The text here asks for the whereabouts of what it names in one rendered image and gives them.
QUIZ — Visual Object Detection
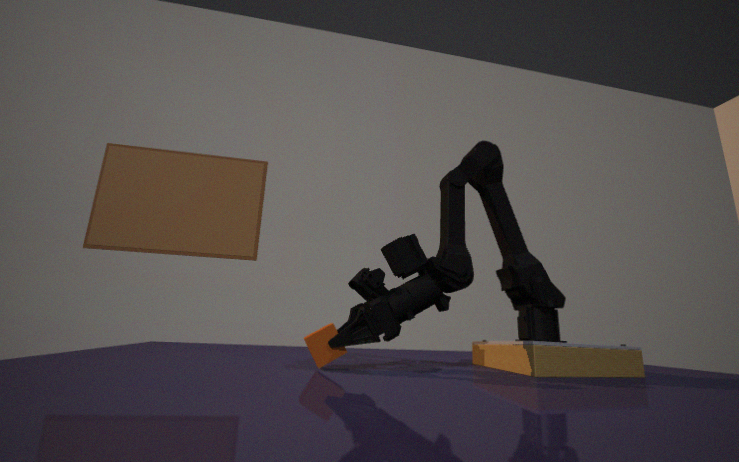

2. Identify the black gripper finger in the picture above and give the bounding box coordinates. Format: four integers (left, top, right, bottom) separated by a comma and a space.
337, 309, 357, 333
328, 306, 381, 348

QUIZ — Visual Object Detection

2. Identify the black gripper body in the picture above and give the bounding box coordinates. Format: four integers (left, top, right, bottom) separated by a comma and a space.
350, 285, 417, 342

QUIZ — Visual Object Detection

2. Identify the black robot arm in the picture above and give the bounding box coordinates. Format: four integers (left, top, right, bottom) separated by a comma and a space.
348, 141, 567, 343

